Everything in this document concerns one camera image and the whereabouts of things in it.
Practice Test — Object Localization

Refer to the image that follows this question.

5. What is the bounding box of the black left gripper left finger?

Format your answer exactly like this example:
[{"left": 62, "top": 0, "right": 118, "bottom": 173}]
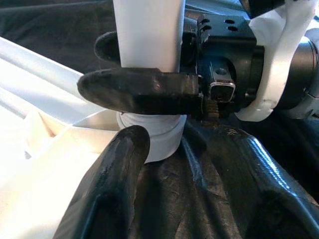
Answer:
[{"left": 53, "top": 125, "right": 151, "bottom": 239}]

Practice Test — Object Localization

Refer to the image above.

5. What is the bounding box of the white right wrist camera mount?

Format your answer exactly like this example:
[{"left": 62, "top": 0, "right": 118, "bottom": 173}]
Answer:
[{"left": 234, "top": 0, "right": 315, "bottom": 122}]

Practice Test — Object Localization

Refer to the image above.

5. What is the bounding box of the black plastic table sheet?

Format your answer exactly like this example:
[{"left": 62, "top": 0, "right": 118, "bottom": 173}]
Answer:
[{"left": 0, "top": 0, "right": 319, "bottom": 239}]

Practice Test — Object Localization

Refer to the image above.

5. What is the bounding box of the white plastic table top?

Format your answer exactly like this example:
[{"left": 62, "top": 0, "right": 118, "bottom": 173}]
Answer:
[{"left": 0, "top": 36, "right": 186, "bottom": 239}]

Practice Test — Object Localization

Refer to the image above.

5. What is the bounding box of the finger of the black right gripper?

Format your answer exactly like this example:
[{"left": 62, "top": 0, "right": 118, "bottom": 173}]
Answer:
[
  {"left": 77, "top": 67, "right": 202, "bottom": 118},
  {"left": 94, "top": 31, "right": 121, "bottom": 67}
]

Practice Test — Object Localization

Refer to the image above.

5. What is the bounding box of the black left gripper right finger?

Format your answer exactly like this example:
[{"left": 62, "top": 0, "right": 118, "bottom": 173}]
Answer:
[{"left": 208, "top": 126, "right": 319, "bottom": 239}]

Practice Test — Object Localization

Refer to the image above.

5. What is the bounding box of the white plastic table leg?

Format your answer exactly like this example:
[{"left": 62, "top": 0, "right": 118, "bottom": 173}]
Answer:
[{"left": 112, "top": 0, "right": 186, "bottom": 136}]

